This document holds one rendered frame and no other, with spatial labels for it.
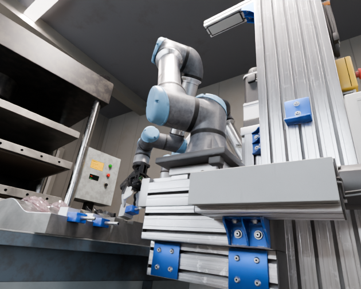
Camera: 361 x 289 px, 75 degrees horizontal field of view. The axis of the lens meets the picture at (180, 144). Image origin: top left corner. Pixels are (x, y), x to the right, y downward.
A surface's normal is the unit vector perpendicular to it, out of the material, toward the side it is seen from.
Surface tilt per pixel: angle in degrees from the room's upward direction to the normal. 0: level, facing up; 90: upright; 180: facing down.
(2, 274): 90
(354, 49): 90
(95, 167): 90
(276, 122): 90
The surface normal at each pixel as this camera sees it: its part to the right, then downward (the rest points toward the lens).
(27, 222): -0.42, -0.41
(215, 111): 0.33, -0.37
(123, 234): 0.74, -0.22
